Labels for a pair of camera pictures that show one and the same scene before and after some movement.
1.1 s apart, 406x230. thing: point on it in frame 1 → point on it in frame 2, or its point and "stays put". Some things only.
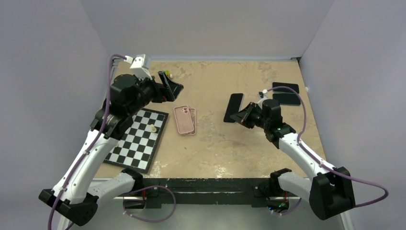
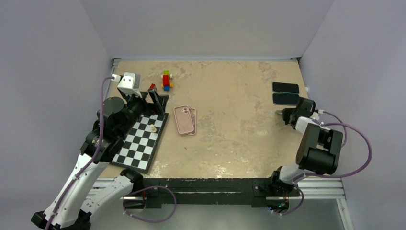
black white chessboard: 136,147 stays put
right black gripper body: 255,118 → 295,111
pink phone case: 184,120 → 193,115
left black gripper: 169,91 → 152,109
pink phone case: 183,119 stays put
